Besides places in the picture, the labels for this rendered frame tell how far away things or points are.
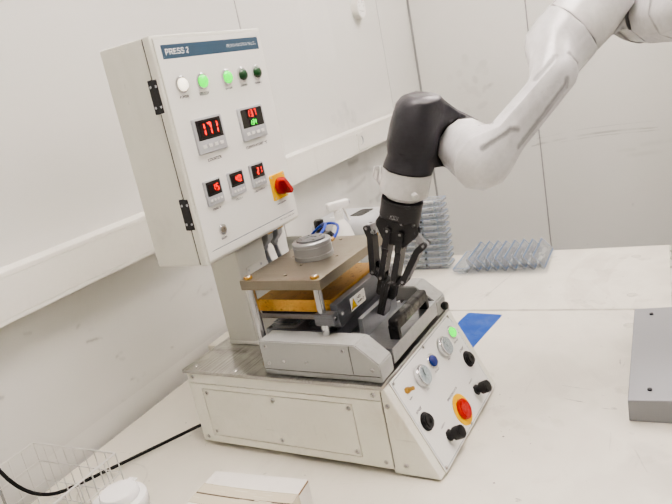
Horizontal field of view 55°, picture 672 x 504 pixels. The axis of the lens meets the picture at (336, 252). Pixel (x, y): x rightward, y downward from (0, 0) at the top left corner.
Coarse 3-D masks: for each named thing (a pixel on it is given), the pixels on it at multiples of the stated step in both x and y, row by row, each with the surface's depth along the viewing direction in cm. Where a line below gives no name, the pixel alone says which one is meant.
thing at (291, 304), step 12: (360, 264) 134; (348, 276) 128; (360, 276) 127; (324, 288) 124; (336, 288) 122; (348, 288) 122; (264, 300) 125; (276, 300) 123; (288, 300) 122; (300, 300) 120; (312, 300) 119; (324, 300) 118; (264, 312) 126; (276, 312) 125; (288, 312) 123; (300, 312) 122; (312, 312) 120
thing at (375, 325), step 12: (372, 312) 122; (420, 312) 126; (432, 312) 129; (360, 324) 119; (372, 324) 122; (384, 324) 124; (408, 324) 122; (420, 324) 124; (372, 336) 120; (384, 336) 119; (408, 336) 119; (396, 348) 114; (396, 360) 114
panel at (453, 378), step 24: (432, 336) 127; (456, 336) 134; (408, 360) 118; (456, 360) 129; (408, 384) 114; (432, 384) 120; (456, 384) 126; (408, 408) 111; (432, 408) 116; (456, 408) 122; (480, 408) 128; (432, 432) 113
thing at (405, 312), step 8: (416, 296) 124; (424, 296) 126; (408, 304) 121; (416, 304) 122; (424, 304) 127; (400, 312) 118; (408, 312) 119; (392, 320) 115; (400, 320) 116; (392, 328) 116; (400, 328) 116; (392, 336) 116; (400, 336) 116
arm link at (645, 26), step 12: (636, 0) 104; (648, 0) 101; (660, 0) 98; (636, 12) 104; (648, 12) 101; (660, 12) 98; (636, 24) 105; (648, 24) 103; (660, 24) 100; (648, 36) 105; (660, 36) 103
